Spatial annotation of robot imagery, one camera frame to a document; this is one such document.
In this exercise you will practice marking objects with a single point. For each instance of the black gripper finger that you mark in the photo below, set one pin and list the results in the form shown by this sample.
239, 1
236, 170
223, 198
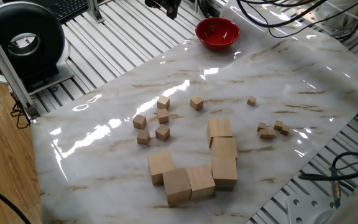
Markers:
172, 7

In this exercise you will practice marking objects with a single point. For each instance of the medium wooden cube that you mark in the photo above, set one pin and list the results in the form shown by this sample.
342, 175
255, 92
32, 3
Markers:
163, 101
143, 137
162, 132
196, 102
163, 116
139, 121

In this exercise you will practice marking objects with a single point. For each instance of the red glossy bowl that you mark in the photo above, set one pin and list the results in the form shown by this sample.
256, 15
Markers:
217, 37

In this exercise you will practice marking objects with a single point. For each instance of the black computer keyboard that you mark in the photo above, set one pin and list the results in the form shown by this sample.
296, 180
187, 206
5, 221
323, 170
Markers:
67, 7

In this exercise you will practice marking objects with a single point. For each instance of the small wooden cube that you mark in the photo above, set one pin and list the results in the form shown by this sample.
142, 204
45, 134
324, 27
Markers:
251, 100
278, 125
284, 130
261, 126
263, 134
271, 133

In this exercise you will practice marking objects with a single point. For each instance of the large wooden cube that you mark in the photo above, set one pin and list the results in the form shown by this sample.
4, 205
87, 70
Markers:
200, 181
224, 147
176, 185
224, 172
219, 127
159, 165

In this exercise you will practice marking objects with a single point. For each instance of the silver round mounting plate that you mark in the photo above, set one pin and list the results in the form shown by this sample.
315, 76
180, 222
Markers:
304, 14

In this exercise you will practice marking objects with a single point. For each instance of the aluminium frame bar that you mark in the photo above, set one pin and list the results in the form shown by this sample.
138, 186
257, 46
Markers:
95, 12
6, 67

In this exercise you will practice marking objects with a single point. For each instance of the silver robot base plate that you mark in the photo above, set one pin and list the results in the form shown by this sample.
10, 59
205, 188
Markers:
304, 211

